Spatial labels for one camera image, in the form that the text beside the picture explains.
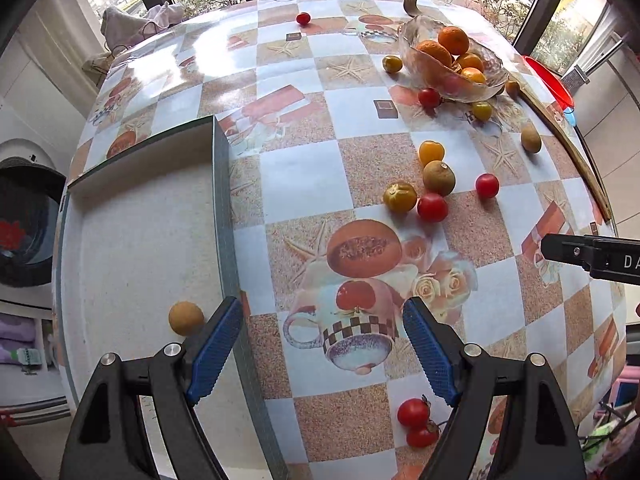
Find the white shallow tray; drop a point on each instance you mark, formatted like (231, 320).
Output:
(148, 228)

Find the yellow tomato beside bowl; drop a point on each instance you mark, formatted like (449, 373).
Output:
(392, 64)

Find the white washing machine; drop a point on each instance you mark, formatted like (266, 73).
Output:
(33, 174)

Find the red plastic basin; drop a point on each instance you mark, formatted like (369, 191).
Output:
(553, 84)

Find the orange-yellow tomato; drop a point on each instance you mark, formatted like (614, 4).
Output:
(429, 151)

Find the patterned vinyl tablecloth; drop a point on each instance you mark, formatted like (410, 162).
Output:
(317, 132)

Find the yellow tomato with calyx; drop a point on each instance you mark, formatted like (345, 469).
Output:
(400, 197)

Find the brown longan far right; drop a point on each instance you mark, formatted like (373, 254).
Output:
(530, 139)

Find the brown longan centre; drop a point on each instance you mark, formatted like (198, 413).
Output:
(438, 178)

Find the white cloth on chair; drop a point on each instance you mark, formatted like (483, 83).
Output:
(122, 30)

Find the long wooden shoehorn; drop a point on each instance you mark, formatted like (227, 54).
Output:
(530, 83)

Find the large orange left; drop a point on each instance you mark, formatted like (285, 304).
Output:
(436, 51)

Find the brown longan in tray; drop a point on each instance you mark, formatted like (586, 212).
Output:
(185, 318)

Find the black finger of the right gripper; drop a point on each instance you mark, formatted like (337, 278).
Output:
(606, 258)

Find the small orange in bowl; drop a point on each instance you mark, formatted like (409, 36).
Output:
(471, 60)

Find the glass fruit bowl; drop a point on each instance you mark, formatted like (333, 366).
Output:
(426, 72)

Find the brown longan behind bowl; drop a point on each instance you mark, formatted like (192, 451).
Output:
(512, 88)

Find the red tomato far table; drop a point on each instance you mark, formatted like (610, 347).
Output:
(303, 18)

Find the small orange front bowl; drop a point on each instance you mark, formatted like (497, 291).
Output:
(473, 74)

